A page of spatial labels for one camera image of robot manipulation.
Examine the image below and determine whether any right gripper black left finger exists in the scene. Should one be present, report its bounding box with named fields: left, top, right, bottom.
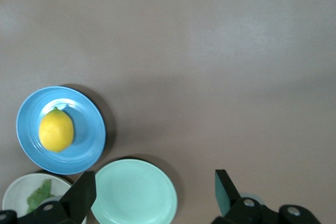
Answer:
left=0, top=170, right=97, bottom=224

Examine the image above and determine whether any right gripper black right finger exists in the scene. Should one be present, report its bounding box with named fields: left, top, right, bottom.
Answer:
left=211, top=169, right=322, bottom=224

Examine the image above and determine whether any green lettuce leaf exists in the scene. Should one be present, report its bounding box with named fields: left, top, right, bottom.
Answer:
left=25, top=178, right=57, bottom=216

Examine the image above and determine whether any yellow lemon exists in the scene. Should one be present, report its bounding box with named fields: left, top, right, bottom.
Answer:
left=38, top=106, right=75, bottom=153

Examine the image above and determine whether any beige plate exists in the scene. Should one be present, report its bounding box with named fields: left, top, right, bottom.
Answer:
left=2, top=173, right=88, bottom=224

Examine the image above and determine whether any mint green plate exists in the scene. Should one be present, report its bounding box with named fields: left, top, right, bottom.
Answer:
left=90, top=158, right=179, bottom=224

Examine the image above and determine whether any blue plate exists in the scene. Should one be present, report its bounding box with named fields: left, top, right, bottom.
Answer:
left=15, top=85, right=107, bottom=176

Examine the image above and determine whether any brown table cover mat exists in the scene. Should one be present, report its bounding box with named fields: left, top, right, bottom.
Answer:
left=0, top=0, right=336, bottom=224

